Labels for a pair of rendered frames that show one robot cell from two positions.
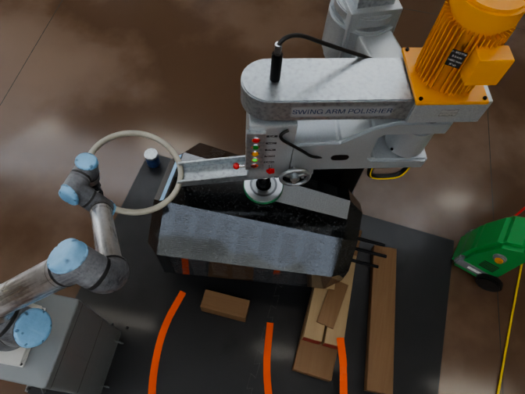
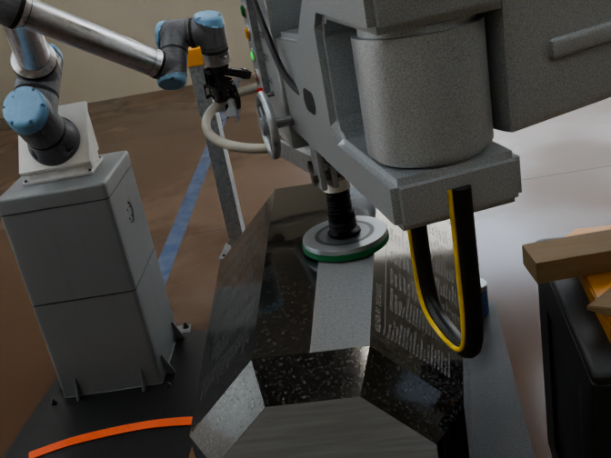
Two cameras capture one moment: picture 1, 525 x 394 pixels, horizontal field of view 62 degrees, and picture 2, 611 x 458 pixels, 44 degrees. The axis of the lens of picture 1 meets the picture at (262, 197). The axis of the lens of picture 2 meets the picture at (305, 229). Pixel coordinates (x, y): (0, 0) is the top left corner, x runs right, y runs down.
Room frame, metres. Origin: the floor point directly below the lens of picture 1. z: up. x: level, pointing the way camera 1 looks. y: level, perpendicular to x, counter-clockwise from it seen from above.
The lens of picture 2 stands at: (1.04, -1.75, 1.59)
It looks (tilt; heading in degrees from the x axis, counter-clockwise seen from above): 22 degrees down; 89
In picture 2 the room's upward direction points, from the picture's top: 11 degrees counter-clockwise
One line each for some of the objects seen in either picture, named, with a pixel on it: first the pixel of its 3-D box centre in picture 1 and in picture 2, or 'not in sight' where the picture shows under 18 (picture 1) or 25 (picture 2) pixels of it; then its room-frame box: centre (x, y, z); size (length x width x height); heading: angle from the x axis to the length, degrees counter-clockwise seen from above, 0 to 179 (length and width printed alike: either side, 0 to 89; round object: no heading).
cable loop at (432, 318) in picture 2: (391, 162); (441, 260); (1.27, -0.65, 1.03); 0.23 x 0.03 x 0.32; 99
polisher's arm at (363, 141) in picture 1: (352, 138); (361, 84); (1.22, -0.39, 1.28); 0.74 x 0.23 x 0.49; 99
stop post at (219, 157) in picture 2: not in sight; (218, 153); (0.76, 1.98, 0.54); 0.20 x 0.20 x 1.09; 79
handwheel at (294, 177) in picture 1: (294, 170); (283, 122); (1.07, -0.13, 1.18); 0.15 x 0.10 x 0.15; 99
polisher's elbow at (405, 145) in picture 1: (410, 130); (422, 84); (1.27, -0.65, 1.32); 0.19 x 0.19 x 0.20
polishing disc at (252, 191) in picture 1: (263, 184); (345, 234); (1.17, 0.00, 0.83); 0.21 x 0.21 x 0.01
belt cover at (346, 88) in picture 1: (359, 91); not in sight; (1.22, -0.34, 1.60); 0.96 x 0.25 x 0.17; 99
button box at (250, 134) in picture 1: (255, 150); (255, 32); (1.05, 0.05, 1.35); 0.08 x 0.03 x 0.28; 99
